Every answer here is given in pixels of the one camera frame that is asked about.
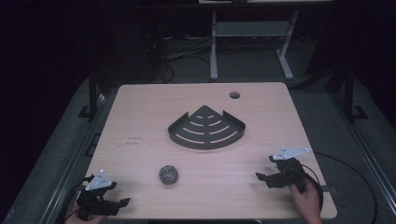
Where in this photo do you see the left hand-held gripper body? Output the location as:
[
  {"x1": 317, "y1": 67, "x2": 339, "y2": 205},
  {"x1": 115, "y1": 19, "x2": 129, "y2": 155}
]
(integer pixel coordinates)
[{"x1": 76, "y1": 169, "x2": 121, "y2": 221}]

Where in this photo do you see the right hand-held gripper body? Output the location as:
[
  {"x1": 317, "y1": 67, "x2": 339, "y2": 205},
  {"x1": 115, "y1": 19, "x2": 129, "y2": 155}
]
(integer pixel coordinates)
[{"x1": 267, "y1": 146, "x2": 311, "y2": 194}]

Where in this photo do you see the steel wool ball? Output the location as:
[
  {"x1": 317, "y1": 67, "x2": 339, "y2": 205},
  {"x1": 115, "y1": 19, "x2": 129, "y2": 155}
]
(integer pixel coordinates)
[{"x1": 158, "y1": 164, "x2": 180, "y2": 186}]

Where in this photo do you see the black metal corner shelf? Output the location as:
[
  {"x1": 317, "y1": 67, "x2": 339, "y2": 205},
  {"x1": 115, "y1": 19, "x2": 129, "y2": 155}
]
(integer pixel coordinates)
[{"x1": 167, "y1": 105, "x2": 247, "y2": 150}]

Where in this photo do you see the person's left hand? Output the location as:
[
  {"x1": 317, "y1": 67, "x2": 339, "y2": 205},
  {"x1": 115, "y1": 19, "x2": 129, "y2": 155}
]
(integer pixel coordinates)
[{"x1": 64, "y1": 206, "x2": 107, "y2": 224}]

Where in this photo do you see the person's right hand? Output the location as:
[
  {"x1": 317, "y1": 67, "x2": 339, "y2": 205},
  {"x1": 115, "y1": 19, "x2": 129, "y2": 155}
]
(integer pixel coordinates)
[{"x1": 288, "y1": 179, "x2": 323, "y2": 224}]

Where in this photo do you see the grey metal stand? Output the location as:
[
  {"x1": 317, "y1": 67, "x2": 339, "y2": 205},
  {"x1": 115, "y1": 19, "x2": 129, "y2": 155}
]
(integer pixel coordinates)
[{"x1": 209, "y1": 9, "x2": 300, "y2": 81}]

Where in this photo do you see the aluminium frame rail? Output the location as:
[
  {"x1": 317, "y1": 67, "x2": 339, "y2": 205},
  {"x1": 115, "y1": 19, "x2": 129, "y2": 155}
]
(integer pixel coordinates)
[
  {"x1": 329, "y1": 92, "x2": 396, "y2": 217},
  {"x1": 38, "y1": 90, "x2": 120, "y2": 224}
]

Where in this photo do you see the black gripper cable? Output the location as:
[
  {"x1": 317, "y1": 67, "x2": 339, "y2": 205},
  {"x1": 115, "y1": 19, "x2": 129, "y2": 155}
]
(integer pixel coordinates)
[
  {"x1": 55, "y1": 176, "x2": 92, "y2": 224},
  {"x1": 297, "y1": 162, "x2": 325, "y2": 213}
]

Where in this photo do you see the black floor cable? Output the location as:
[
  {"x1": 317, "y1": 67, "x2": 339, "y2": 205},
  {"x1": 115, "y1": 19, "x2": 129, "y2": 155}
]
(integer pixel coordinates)
[{"x1": 313, "y1": 150, "x2": 378, "y2": 224}]

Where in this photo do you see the black metal post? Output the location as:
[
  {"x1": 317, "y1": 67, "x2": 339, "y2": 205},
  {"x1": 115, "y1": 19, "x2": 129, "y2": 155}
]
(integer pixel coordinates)
[
  {"x1": 78, "y1": 67, "x2": 101, "y2": 119},
  {"x1": 342, "y1": 65, "x2": 369, "y2": 121}
]

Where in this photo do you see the bundle of floor cables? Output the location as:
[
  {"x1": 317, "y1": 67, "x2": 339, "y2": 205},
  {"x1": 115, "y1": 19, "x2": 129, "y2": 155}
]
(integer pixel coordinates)
[{"x1": 141, "y1": 33, "x2": 213, "y2": 85}]

